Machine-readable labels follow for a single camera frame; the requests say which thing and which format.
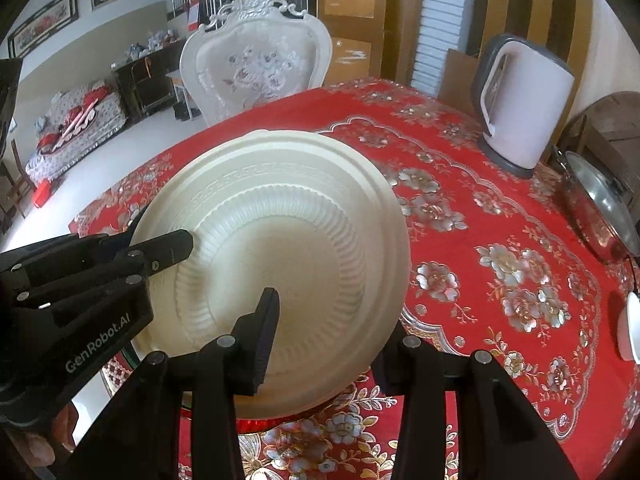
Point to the wide framed flower picture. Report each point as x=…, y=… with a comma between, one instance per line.
x=42, y=22

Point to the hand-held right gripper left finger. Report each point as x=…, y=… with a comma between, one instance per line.
x=265, y=340

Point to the white louvred panel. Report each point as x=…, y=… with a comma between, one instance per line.
x=440, y=25

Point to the dark wooden cabinet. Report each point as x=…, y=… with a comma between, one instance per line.
x=145, y=82

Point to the flat cardboard sheet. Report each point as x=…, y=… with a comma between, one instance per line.
x=457, y=75

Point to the white porcelain ornaments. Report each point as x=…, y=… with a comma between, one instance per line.
x=155, y=42

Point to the red floral tablecloth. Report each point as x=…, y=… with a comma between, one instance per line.
x=450, y=160

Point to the white ornate floral chair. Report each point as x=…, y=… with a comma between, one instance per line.
x=255, y=65

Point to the person's left hand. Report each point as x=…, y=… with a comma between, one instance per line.
x=45, y=440

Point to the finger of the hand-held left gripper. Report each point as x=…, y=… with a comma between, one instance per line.
x=85, y=290
x=170, y=250

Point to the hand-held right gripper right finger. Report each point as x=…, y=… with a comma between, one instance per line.
x=400, y=360

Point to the small white table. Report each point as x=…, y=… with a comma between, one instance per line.
x=182, y=95

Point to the red scalloped glass plate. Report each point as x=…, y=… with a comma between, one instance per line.
x=250, y=426

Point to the steel pot with glass lid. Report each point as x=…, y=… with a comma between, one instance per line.
x=600, y=205

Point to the small cardboard box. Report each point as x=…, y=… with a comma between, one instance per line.
x=352, y=60

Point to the wooden chair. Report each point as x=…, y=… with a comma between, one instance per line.
x=15, y=190

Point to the red plastic stool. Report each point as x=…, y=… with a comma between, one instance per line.
x=43, y=194

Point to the white ribbed plastic plate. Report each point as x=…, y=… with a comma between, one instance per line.
x=300, y=260

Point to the floral covered sofa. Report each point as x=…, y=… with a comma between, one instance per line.
x=75, y=130

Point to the white bowl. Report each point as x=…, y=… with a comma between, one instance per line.
x=632, y=330

